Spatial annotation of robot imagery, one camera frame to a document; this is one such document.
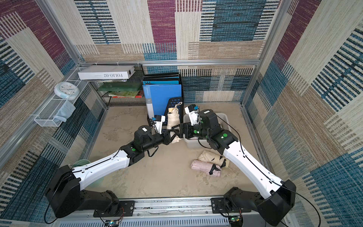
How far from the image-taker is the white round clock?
2.41 ft

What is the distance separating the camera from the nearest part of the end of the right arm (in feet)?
1.76

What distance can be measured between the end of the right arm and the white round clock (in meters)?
0.61
